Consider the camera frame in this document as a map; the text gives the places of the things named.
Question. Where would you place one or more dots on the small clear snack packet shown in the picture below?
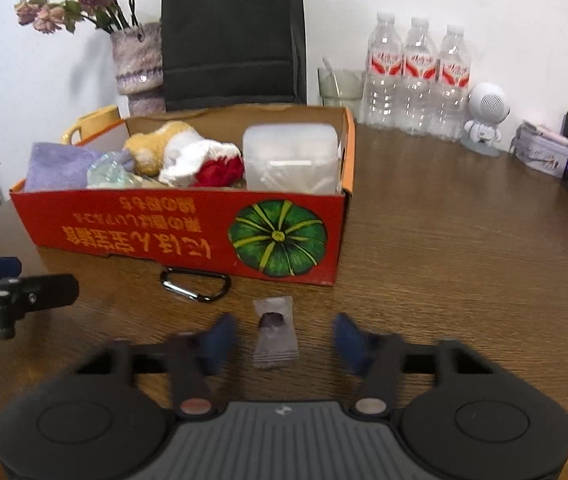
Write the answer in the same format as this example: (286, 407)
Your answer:
(275, 342)

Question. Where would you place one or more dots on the clear crumpled plastic wrap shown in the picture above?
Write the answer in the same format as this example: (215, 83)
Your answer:
(109, 172)

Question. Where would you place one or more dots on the purple knitted cloth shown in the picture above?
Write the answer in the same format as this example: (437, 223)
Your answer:
(59, 165)

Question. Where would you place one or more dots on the red artificial rose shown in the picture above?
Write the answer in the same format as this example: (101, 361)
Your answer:
(216, 172)

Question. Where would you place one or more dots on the translucent plastic container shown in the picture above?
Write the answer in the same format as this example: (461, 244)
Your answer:
(289, 157)

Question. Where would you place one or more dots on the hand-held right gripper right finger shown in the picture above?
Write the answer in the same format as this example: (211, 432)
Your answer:
(351, 342)

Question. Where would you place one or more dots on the red cardboard box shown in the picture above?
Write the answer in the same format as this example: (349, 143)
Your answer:
(164, 230)

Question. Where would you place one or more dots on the clear water bottle red label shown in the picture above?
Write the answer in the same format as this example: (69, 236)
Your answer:
(383, 75)
(453, 85)
(420, 80)

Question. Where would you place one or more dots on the black paper bag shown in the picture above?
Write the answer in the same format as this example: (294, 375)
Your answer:
(234, 35)

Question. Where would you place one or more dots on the clear glass cup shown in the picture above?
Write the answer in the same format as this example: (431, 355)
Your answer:
(341, 87)

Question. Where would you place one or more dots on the purple textured vase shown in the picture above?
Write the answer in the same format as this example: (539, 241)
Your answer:
(136, 60)

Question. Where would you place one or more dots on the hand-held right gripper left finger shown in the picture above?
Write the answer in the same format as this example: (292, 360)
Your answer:
(219, 342)

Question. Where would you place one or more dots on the yellow mug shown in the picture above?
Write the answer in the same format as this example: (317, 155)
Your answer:
(89, 122)

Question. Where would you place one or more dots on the white robot-shaped speaker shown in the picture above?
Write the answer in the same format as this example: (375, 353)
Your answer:
(485, 110)

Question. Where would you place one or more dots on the yellow and white plush toy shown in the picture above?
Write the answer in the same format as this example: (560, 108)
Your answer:
(151, 147)

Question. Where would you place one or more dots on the black carabiner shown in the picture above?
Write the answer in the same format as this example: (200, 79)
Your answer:
(194, 296)

